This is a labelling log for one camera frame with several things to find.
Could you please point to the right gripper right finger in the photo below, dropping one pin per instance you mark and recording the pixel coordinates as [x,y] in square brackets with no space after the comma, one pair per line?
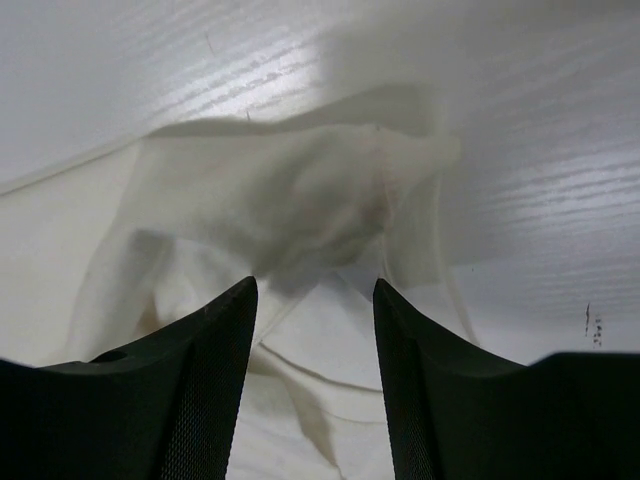
[456,411]

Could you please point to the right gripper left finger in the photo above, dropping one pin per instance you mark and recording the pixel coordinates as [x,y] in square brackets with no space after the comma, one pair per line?
[162,407]

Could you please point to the white t shirt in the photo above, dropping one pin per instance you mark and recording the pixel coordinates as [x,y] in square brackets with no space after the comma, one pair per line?
[316,208]

